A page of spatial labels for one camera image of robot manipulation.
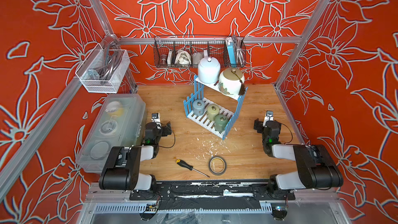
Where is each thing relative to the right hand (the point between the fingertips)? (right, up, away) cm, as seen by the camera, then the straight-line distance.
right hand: (263, 118), depth 91 cm
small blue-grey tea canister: (-39, +6, +4) cm, 40 cm away
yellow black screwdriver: (-45, -24, -11) cm, 52 cm away
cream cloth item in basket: (-48, +35, -1) cm, 60 cm away
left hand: (-62, -2, +2) cm, 62 cm away
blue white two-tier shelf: (-36, -2, +7) cm, 37 cm away
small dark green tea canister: (-26, -1, -4) cm, 26 cm away
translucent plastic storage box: (-83, 0, -9) cm, 84 cm away
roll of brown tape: (-30, -27, -13) cm, 42 cm away
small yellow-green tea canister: (-31, +4, +2) cm, 31 cm away
